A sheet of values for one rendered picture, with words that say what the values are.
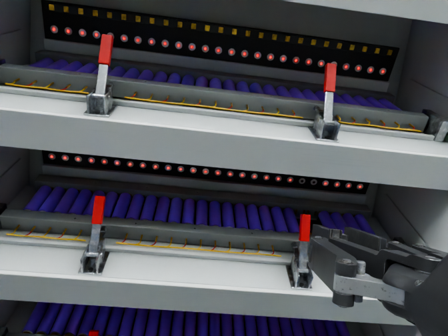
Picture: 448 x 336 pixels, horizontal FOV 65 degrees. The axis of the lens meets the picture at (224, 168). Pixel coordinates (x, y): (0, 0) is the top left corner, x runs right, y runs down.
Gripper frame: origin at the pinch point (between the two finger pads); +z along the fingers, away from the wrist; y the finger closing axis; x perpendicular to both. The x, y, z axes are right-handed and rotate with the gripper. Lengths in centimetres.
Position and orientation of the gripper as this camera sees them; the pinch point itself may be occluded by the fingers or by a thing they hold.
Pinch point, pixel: (344, 245)
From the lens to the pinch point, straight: 36.8
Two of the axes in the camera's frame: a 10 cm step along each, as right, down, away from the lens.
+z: -0.9, 0.2, 10.0
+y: 9.9, 1.0, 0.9
